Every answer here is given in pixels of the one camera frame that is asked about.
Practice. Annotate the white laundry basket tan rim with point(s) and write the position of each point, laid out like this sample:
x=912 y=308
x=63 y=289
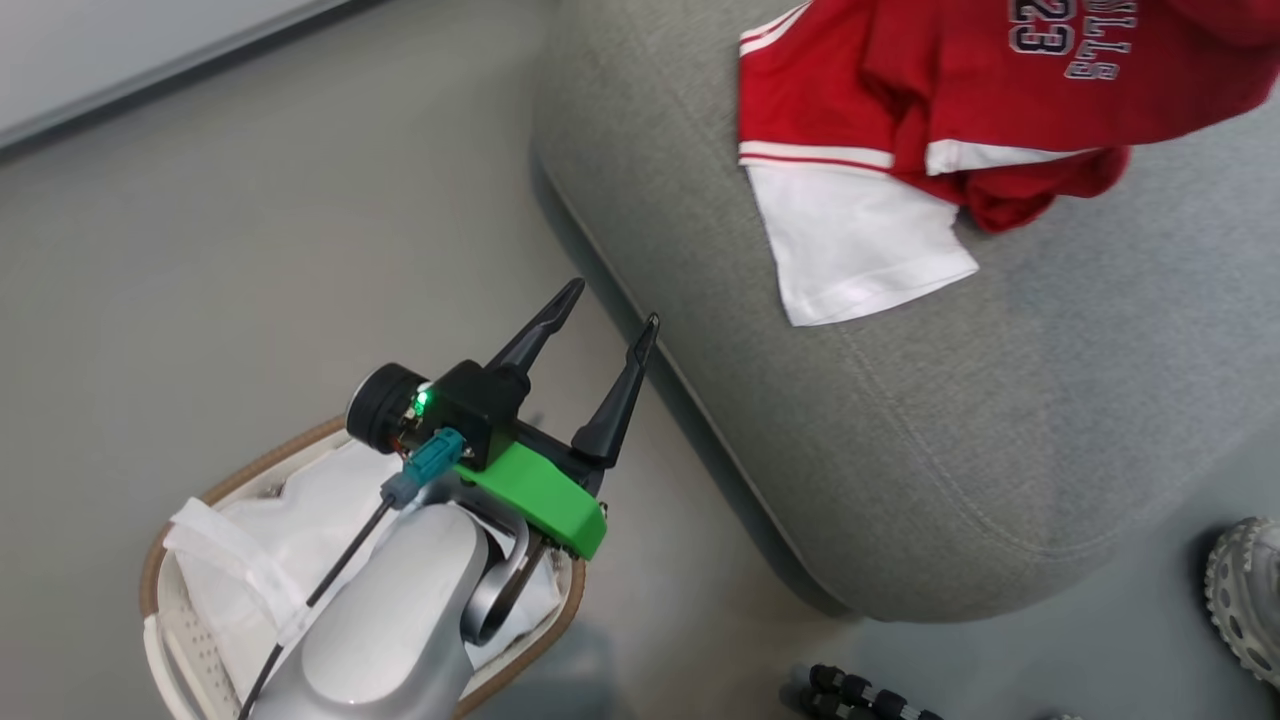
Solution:
x=185 y=655

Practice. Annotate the red and white jersey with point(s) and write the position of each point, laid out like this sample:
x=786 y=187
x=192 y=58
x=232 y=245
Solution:
x=950 y=80

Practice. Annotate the white basket liner cloth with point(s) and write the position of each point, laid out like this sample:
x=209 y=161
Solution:
x=290 y=510

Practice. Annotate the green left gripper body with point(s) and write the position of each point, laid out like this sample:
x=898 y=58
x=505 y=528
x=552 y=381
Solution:
x=540 y=500

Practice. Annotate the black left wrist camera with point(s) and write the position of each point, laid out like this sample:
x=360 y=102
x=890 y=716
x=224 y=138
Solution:
x=470 y=405

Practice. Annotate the grey fabric sofa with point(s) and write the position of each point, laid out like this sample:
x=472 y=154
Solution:
x=900 y=430

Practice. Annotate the grey white sneaker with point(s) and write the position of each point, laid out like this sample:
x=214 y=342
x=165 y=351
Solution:
x=1250 y=600

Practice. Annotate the wide white partition panel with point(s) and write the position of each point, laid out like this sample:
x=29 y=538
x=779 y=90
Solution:
x=120 y=45

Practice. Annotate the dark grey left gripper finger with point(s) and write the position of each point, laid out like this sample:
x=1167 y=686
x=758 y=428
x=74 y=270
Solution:
x=535 y=330
x=615 y=400

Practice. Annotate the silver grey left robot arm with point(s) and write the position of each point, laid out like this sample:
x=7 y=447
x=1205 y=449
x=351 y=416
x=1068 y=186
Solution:
x=400 y=620

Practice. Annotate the black flexible tripod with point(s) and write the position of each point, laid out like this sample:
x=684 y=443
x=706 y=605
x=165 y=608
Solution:
x=850 y=692

